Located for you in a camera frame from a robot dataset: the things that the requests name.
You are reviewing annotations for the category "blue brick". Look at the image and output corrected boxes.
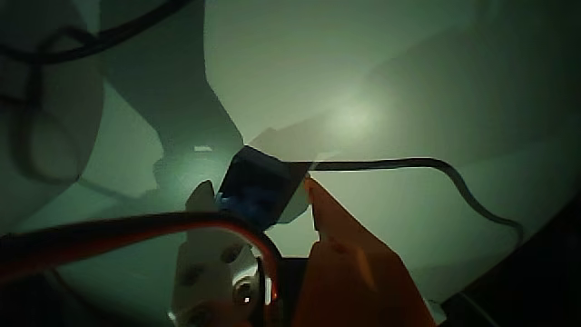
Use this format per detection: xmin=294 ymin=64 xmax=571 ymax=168
xmin=214 ymin=144 xmax=312 ymax=232

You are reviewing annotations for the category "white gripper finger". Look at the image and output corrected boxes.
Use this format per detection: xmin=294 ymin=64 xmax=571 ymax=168
xmin=168 ymin=179 xmax=274 ymax=327

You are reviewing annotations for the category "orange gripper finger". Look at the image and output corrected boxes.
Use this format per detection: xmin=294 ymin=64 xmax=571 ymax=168
xmin=290 ymin=176 xmax=438 ymax=327

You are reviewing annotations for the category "long black table cable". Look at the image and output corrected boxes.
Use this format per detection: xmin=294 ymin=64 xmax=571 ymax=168
xmin=308 ymin=156 xmax=527 ymax=243

